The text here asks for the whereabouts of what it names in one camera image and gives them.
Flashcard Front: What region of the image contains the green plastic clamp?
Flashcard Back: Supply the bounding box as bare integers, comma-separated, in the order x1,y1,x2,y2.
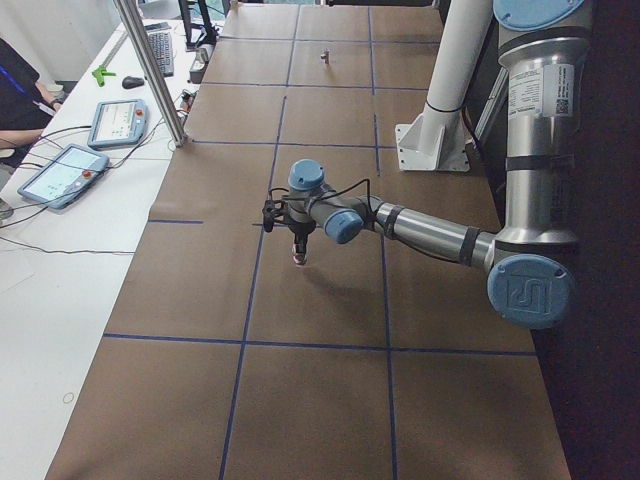
92,65,115,87

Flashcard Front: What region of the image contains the teach pendant tablet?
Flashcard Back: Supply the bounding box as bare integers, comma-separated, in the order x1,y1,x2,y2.
17,144,110,210
87,99,148,150

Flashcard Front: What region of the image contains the aluminium frame post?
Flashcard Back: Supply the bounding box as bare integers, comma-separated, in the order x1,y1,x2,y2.
114,0,187,147

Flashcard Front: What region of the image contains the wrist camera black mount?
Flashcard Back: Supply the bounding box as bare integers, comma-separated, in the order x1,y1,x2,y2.
262,199,289,233

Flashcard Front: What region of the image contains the seated person in black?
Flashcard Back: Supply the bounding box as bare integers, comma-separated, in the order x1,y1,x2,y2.
1,39,62,169

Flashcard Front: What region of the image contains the near orange black connector box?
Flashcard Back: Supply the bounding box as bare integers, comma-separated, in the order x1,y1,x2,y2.
179,90,197,112

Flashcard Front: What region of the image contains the near teach pendant tablet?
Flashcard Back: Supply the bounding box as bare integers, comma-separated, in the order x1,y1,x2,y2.
17,144,110,210

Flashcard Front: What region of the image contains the black keyboard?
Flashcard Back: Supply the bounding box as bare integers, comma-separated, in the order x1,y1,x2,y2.
148,31,174,77

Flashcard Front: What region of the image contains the white central pedestal column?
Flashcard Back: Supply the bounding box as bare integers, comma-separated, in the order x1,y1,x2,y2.
396,0,493,172

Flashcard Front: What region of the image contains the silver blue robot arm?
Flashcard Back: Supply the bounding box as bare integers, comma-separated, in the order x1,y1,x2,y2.
276,1,593,330

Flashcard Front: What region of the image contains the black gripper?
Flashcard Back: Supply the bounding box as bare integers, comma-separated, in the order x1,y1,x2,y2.
288,219,315,257

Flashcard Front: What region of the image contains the far teach pendant tablet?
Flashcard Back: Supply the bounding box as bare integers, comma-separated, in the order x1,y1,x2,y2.
87,99,148,150

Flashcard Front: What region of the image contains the black computer mouse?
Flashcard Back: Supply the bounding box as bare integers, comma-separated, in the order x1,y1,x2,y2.
121,76,145,90

